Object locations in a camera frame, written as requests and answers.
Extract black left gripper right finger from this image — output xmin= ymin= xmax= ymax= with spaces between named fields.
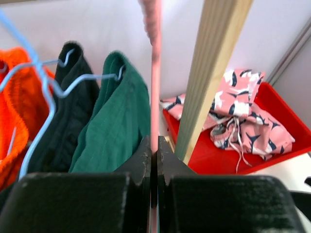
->
xmin=157 ymin=137 xmax=303 ymax=233

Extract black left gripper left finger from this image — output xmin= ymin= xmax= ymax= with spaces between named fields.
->
xmin=0 ymin=137 xmax=151 ymax=233

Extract green shorts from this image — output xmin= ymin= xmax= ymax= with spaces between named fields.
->
xmin=69 ymin=51 xmax=151 ymax=173

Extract pink shark print shorts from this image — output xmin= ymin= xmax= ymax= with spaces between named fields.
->
xmin=159 ymin=68 xmax=296 ymax=173

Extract dark navy shorts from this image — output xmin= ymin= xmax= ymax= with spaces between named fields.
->
xmin=28 ymin=41 xmax=99 ymax=173

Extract orange shorts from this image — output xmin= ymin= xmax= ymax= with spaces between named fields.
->
xmin=0 ymin=46 xmax=56 ymax=191

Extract pink wire hanger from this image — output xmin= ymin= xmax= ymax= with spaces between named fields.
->
xmin=140 ymin=0 xmax=161 ymax=233

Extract red plastic bin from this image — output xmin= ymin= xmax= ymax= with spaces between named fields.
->
xmin=162 ymin=82 xmax=311 ymax=175

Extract wooden clothes rack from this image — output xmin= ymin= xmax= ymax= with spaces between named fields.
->
xmin=174 ymin=0 xmax=253 ymax=164

